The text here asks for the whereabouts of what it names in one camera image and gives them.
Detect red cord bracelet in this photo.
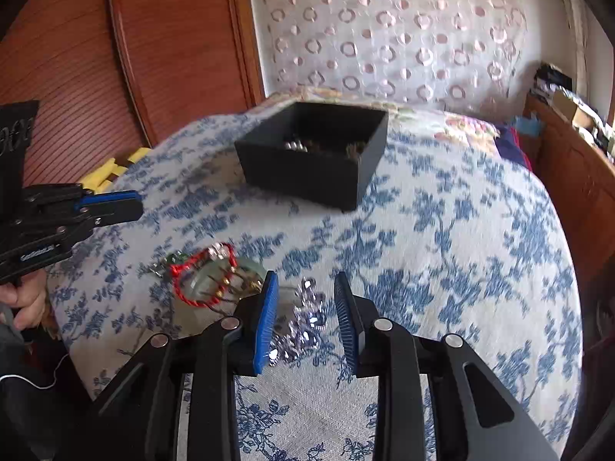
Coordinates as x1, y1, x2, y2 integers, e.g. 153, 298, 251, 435
170, 241, 239, 309

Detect green stone chain bracelet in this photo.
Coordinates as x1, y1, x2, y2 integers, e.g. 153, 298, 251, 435
146, 250, 189, 279

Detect black open jewelry box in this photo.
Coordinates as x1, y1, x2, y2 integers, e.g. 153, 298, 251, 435
234, 102, 389, 211

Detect blue floral bed cloth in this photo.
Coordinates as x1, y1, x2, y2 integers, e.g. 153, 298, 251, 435
48, 114, 582, 452

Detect wooden side cabinet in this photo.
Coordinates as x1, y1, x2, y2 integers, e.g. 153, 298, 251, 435
520, 93, 615, 299

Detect pink floral bedspread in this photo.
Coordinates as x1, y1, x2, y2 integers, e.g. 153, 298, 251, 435
247, 86, 500, 158

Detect blue cloth on cabinet side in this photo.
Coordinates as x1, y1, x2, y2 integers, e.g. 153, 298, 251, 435
510, 113, 545, 138

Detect purple crystal bracelet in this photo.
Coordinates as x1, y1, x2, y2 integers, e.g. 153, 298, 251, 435
266, 277, 329, 368

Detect pale green jade bangle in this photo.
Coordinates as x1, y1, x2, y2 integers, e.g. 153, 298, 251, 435
181, 258, 266, 312

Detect window curtain beige patterned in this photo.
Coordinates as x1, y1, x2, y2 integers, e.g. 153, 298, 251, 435
561, 0, 589, 96

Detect pink circle sheer curtain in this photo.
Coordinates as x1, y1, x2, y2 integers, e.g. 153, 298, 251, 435
252, 0, 527, 118

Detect person's left hand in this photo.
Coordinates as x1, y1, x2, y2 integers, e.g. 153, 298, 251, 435
1, 270, 47, 331

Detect dark blue red blanket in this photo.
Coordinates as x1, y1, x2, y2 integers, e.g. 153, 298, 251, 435
495, 125, 533, 172

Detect brown wooden wardrobe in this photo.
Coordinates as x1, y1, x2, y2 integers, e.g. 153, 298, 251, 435
1, 0, 265, 184

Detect cardboard box on cabinet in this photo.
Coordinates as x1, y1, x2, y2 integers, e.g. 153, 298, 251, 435
552, 90, 595, 131

